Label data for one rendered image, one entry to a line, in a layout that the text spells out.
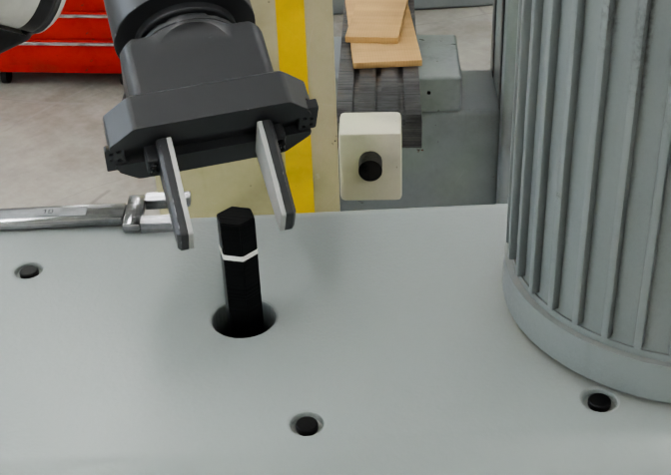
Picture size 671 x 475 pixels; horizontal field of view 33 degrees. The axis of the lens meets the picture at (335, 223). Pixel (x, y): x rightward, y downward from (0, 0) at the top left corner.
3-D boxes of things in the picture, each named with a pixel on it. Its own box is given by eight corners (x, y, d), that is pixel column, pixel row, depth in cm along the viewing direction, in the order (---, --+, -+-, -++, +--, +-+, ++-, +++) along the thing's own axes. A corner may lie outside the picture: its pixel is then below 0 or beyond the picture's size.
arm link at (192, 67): (311, 166, 71) (266, 18, 76) (324, 78, 63) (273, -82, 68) (113, 203, 69) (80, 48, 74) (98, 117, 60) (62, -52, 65)
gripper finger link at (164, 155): (194, 253, 64) (172, 162, 66) (193, 228, 61) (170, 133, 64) (166, 259, 63) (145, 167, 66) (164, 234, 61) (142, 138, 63)
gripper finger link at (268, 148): (282, 211, 62) (256, 118, 65) (279, 237, 65) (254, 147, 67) (310, 205, 62) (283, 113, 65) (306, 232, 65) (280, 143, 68)
